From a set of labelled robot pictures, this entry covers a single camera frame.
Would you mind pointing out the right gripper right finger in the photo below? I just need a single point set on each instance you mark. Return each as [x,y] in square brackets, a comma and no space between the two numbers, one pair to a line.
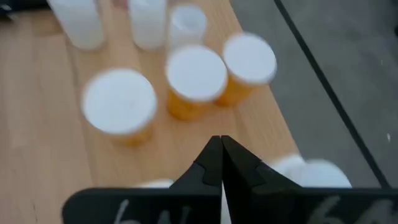
[242,174]

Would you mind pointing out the orange pill bottle white cap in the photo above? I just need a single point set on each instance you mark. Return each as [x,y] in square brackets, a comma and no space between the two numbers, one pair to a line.
[196,73]
[250,59]
[119,101]

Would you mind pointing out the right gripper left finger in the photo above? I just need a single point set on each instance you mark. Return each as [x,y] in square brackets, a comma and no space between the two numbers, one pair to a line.
[208,171]

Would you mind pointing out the thin black floor bar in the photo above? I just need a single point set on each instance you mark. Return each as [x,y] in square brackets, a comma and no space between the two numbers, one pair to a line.
[328,87]

